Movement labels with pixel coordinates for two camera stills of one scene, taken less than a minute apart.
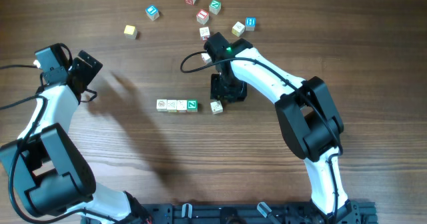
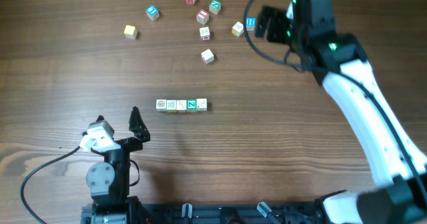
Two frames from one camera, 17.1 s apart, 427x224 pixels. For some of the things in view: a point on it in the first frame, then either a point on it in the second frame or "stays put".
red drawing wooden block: (161, 105) stays put
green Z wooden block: (192, 105) stays put
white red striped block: (181, 105) stays put
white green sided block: (217, 107) to (201, 104)
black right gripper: (216, 91) to (276, 18)
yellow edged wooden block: (171, 105) stays put
